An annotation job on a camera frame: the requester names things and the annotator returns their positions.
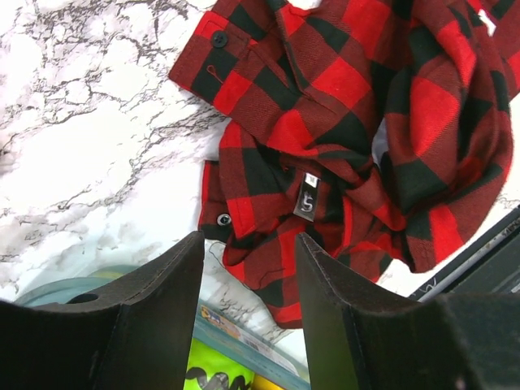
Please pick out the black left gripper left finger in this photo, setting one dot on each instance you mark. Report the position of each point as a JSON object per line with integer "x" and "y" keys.
{"x": 132, "y": 333}

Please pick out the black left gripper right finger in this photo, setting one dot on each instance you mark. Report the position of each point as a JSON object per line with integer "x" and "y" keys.
{"x": 359, "y": 335}

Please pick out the red black plaid shirt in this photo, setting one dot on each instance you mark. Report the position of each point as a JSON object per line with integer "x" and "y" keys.
{"x": 379, "y": 128}

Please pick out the teal plastic fruit tray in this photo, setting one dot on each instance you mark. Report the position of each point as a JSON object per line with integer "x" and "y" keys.
{"x": 223, "y": 354}

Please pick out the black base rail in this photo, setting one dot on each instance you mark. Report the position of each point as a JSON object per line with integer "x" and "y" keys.
{"x": 488, "y": 265}

